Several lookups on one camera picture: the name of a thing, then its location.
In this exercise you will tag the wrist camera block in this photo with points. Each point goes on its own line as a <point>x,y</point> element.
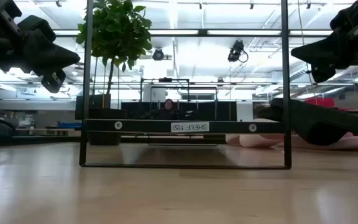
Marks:
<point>322,74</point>
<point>53,81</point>

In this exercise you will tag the red plastic bin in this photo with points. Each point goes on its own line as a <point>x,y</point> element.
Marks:
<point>320,102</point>

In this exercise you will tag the blue box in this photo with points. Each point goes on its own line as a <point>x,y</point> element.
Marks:
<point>70,125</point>

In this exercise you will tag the black metal background rig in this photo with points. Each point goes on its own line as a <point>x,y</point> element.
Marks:
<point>165,80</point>

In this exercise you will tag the round black ceiling spotlight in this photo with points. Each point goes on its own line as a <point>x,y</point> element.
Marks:
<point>158,54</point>

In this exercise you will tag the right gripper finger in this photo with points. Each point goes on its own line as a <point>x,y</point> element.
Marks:
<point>348,17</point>
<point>328,51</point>

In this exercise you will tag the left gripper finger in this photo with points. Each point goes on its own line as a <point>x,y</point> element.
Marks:
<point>37,25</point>
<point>48,56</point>

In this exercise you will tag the black aluminium table frame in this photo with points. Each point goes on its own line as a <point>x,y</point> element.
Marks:
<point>42,140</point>

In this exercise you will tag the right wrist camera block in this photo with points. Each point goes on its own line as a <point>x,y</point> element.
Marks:
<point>322,74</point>

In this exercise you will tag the green potted plant black pot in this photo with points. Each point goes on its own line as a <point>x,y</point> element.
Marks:
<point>120,28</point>

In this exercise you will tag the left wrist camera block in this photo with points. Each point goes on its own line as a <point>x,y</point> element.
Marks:
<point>53,81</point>

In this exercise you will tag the person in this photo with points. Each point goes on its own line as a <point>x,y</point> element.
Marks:
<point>168,105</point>

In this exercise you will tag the black slide sandal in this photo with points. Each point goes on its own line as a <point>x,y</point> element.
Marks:
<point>322,124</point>

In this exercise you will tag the black partition wall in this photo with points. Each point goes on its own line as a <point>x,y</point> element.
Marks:
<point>210,110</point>

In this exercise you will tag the black frame wooden shelf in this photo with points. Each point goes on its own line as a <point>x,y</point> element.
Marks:
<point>151,126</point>

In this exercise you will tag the pink slide sandal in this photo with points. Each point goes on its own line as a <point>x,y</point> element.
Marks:
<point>353,143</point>
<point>253,140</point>

